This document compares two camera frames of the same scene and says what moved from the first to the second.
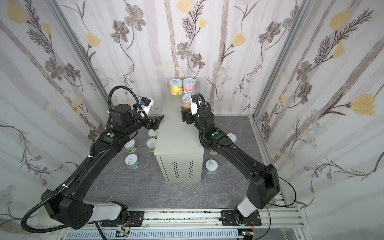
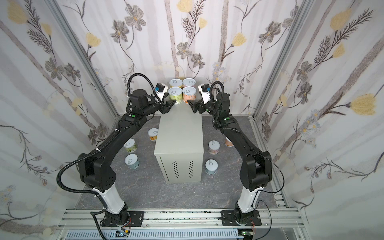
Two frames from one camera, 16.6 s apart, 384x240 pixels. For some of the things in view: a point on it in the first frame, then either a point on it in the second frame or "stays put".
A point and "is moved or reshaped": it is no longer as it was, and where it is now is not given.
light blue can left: (132, 160) stays put
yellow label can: (176, 86) stays put
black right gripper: (189, 115) → (202, 107)
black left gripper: (149, 123) → (166, 108)
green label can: (151, 144) → (176, 93)
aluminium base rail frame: (285, 217) stays put
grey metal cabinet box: (178, 150) stays put
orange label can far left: (153, 133) stays put
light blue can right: (211, 166) stays put
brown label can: (187, 101) is moved or reshaped
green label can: (130, 146) stays put
